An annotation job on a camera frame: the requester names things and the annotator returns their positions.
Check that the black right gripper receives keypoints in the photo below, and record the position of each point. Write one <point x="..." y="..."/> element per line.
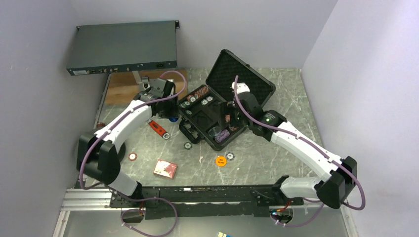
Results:
<point x="228" y="108"/>

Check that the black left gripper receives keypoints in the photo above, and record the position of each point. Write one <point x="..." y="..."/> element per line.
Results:
<point x="174" y="112"/>

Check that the purple chip stack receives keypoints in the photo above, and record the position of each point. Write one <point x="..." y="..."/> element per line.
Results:
<point x="224" y="134"/>

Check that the black poker case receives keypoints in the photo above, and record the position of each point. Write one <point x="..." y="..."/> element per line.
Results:
<point x="199" y="117"/>

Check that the green poker chip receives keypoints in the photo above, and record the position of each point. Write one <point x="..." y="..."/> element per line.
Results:
<point x="187" y="146"/>

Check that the orange big blind button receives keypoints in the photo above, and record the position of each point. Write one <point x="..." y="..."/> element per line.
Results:
<point x="221" y="161"/>

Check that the red playing card deck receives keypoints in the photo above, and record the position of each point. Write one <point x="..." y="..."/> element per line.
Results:
<point x="165" y="169"/>

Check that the clear dealer button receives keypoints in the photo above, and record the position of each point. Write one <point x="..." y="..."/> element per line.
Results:
<point x="214" y="131"/>

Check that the blue poker chip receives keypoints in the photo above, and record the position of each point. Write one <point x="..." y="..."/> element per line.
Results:
<point x="230" y="156"/>

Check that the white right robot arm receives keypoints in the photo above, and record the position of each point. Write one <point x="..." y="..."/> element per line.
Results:
<point x="335" y="177"/>

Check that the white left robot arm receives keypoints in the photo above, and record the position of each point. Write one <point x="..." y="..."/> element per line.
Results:
<point x="99" y="151"/>

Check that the mixed red chip stack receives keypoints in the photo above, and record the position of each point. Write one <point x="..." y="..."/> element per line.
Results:
<point x="191" y="98"/>

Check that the wooden board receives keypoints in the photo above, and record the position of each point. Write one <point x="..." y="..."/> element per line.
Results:
<point x="123" y="87"/>

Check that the small red white chip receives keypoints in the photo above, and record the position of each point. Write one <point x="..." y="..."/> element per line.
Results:
<point x="132" y="156"/>

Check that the grey rack server unit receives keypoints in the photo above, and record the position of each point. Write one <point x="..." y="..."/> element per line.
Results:
<point x="123" y="47"/>

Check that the red handled adjustable wrench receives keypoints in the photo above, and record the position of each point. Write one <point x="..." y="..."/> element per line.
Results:
<point x="158" y="129"/>

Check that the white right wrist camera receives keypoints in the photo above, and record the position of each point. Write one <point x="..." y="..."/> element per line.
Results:
<point x="240" y="87"/>

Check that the metal stand bracket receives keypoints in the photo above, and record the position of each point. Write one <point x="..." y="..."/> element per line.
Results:
<point x="143" y="78"/>

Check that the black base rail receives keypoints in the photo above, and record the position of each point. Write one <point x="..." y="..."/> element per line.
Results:
<point x="203" y="201"/>

